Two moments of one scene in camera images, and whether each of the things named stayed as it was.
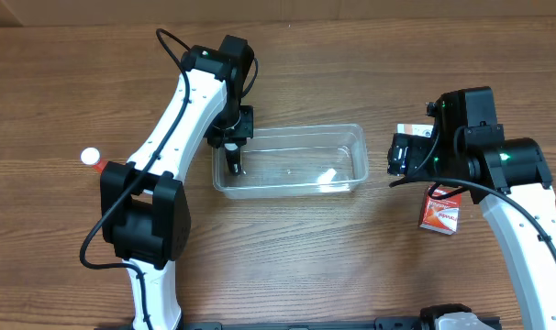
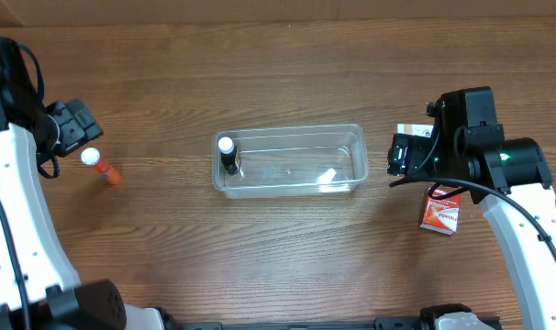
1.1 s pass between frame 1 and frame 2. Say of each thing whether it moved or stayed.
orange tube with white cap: stayed
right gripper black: stayed
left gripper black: moved
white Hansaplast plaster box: stayed
